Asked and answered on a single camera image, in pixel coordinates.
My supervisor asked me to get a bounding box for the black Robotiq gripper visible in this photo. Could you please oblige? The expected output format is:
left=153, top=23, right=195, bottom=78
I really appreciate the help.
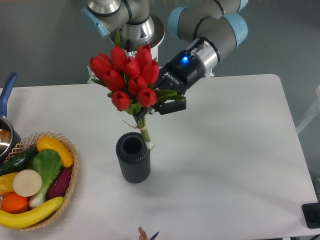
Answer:
left=151, top=37, right=220, bottom=115

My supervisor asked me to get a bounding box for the red tulip bouquet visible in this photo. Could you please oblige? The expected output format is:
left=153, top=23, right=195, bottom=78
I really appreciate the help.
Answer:
left=88, top=30, right=186, bottom=150

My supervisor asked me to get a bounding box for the black pen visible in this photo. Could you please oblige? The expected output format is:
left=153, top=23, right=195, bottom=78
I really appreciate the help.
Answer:
left=149, top=232, right=159, bottom=240

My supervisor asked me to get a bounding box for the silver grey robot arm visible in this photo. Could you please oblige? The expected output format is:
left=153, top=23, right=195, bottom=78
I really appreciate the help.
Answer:
left=81, top=0, right=248, bottom=95

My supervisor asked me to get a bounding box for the dark grey ribbed vase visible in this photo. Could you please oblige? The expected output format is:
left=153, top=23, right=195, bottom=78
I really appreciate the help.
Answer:
left=115, top=132, right=151, bottom=184

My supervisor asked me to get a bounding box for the bare human hand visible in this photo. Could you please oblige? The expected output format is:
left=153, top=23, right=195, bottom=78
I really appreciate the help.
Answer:
left=138, top=226, right=149, bottom=240

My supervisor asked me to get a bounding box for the green bok choy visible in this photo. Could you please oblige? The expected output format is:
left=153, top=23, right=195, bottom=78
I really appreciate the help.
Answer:
left=27, top=149, right=62, bottom=209

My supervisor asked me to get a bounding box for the purple sweet potato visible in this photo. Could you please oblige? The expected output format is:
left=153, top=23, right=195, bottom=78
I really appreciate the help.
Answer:
left=47, top=167, right=72, bottom=200

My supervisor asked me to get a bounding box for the woven wicker basket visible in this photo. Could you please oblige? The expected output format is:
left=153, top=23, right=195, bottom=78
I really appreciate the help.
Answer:
left=4, top=132, right=79, bottom=231

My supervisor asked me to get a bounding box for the dark green cucumber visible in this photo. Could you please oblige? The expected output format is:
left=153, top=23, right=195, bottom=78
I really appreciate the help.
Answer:
left=0, top=146, right=38, bottom=176

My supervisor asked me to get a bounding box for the black device at edge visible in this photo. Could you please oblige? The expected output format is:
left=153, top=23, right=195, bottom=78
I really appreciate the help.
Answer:
left=301, top=202, right=320, bottom=229

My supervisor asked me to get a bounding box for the yellow bell pepper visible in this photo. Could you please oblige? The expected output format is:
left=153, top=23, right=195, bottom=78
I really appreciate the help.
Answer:
left=0, top=172, right=18, bottom=196

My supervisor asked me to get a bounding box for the orange fruit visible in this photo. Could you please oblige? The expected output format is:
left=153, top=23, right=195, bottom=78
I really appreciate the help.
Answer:
left=0, top=192, right=29, bottom=214

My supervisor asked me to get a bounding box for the yellow banana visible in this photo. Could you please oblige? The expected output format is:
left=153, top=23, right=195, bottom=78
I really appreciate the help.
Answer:
left=0, top=196, right=64, bottom=229

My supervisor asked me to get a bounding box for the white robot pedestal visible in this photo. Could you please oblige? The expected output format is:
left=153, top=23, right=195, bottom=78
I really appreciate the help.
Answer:
left=87, top=44, right=160, bottom=84

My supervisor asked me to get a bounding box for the white frame leg right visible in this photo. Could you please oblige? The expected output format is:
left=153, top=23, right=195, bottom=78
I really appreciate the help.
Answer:
left=296, top=85, right=320, bottom=135

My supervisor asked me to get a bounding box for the blue handled steel pot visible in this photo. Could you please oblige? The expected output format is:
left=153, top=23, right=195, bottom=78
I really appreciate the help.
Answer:
left=0, top=72, right=21, bottom=166

